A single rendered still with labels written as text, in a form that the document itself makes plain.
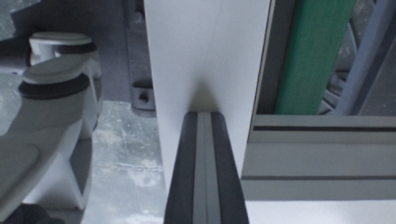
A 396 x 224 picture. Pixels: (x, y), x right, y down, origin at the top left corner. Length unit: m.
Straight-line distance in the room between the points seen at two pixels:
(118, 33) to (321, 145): 0.84
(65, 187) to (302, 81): 0.34
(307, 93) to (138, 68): 0.79
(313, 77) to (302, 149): 0.06
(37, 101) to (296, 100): 0.46
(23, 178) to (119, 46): 0.73
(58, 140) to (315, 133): 0.29
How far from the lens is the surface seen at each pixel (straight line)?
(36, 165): 0.28
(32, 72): 0.52
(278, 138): 0.18
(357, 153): 0.21
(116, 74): 0.97
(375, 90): 0.62
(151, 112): 0.98
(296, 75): 0.17
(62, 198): 0.39
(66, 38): 0.84
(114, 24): 0.92
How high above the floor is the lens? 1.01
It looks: 59 degrees down
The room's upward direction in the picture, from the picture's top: 178 degrees counter-clockwise
